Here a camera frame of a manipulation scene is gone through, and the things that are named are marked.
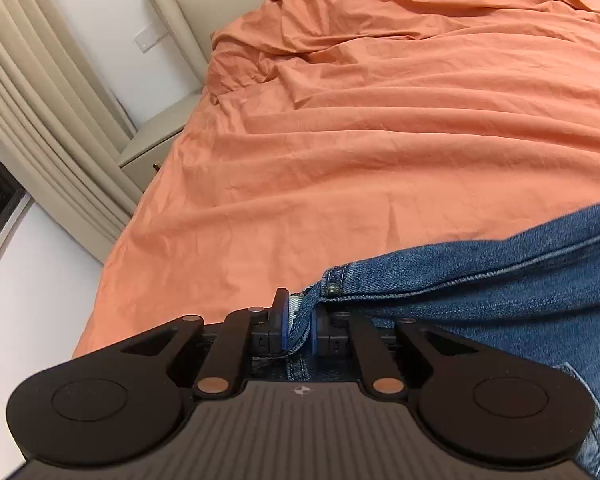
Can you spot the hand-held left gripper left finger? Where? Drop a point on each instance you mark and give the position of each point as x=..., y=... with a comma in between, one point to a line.
x=280, y=320

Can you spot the white wall plate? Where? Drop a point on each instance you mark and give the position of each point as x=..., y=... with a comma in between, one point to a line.
x=151, y=40

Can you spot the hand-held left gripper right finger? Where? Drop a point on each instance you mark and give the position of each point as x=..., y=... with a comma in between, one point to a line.
x=321, y=332

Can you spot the blue denim pants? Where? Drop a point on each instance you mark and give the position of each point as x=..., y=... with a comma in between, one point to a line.
x=480, y=300

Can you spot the beige curtain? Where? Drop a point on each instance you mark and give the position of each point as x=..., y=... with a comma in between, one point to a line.
x=30, y=110

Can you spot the orange duvet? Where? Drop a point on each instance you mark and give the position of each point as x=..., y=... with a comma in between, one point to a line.
x=380, y=135

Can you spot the beige padded headboard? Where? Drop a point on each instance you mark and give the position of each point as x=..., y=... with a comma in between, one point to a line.
x=195, y=15

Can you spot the beige nightstand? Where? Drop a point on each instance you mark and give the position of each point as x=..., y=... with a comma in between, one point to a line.
x=150, y=145

